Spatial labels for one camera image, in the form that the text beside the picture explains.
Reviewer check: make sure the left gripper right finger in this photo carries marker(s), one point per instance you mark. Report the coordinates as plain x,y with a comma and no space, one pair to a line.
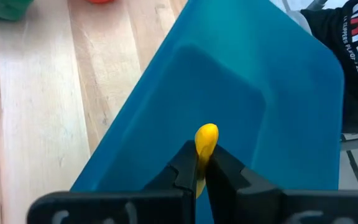
228,180

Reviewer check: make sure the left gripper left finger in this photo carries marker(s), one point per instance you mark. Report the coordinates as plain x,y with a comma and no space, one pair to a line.
179,174

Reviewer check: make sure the small yellow toy banana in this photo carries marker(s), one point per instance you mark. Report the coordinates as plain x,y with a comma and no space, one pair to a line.
206,138

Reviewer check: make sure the red toy tomato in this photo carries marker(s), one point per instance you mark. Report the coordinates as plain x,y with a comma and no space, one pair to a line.
99,1

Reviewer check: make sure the dark green toy pepper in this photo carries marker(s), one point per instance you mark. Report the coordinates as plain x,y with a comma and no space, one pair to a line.
2,9

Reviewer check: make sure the teal plastic tupperware container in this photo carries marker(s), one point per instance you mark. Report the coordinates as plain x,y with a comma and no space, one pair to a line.
228,77

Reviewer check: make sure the person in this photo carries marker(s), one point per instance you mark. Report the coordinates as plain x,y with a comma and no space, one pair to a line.
353,62

